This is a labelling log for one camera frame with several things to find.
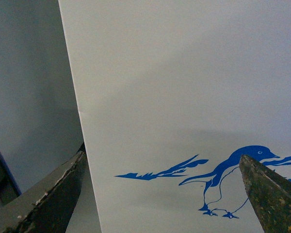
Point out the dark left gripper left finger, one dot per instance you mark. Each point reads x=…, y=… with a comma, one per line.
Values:
x=47, y=207

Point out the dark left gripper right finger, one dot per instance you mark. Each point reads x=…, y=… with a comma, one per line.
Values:
x=269, y=194

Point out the grey cabinet beside freezer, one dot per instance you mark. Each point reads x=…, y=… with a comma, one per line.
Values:
x=40, y=127

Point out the white chest freezer blue rim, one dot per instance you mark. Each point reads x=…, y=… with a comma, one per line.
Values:
x=167, y=91

